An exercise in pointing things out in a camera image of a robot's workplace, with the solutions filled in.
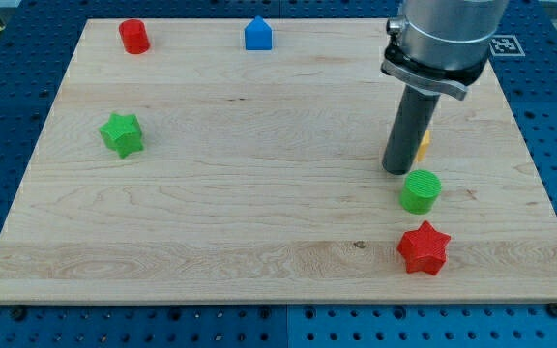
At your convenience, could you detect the yellow hexagon block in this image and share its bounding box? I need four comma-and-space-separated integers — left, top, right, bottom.
416, 130, 431, 162

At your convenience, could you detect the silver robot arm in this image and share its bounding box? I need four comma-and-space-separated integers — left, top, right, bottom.
381, 0, 508, 101

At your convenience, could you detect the wooden board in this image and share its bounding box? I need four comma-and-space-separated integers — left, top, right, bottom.
0, 19, 557, 306

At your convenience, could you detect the blue pentagon block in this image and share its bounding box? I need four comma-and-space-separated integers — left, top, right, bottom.
244, 16, 273, 50

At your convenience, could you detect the green cylinder block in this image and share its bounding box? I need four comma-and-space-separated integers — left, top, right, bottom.
399, 169, 442, 215

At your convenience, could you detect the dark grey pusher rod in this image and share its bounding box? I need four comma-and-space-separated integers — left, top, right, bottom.
382, 85, 440, 175

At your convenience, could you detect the green star block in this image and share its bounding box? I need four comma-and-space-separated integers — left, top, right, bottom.
99, 113, 144, 159

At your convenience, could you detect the red star block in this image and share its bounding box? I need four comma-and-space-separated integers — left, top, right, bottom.
396, 220, 452, 276

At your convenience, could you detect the red cylinder block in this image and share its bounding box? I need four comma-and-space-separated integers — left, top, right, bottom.
119, 19, 151, 54

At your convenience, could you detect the white fiducial marker tag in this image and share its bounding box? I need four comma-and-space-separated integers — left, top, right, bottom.
489, 34, 525, 57

